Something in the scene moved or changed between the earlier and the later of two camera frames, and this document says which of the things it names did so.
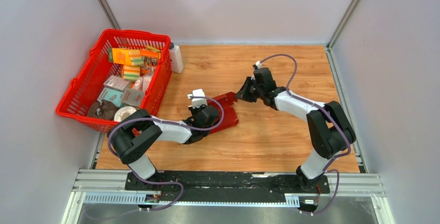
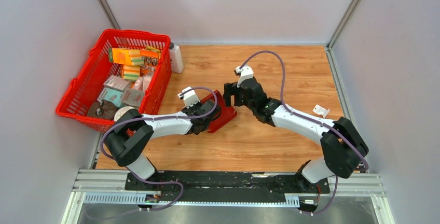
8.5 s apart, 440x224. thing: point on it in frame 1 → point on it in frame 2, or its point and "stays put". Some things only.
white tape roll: (123, 113) stays put
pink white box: (115, 82) stays put
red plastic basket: (88, 82) stays put
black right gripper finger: (240, 96) → (228, 99)
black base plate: (227, 186) stays put
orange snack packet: (149, 61) stays put
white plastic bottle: (176, 59) stays put
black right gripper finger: (248, 91) → (230, 88)
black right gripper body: (260, 91) → (241, 100)
